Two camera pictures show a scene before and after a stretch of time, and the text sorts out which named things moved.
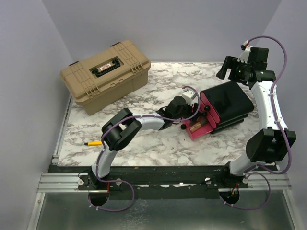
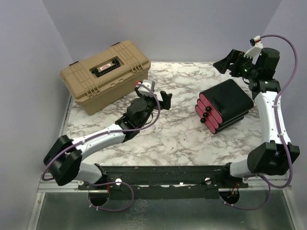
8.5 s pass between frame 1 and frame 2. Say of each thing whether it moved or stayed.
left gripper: moved
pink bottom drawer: moved
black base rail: stayed
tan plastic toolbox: stayed
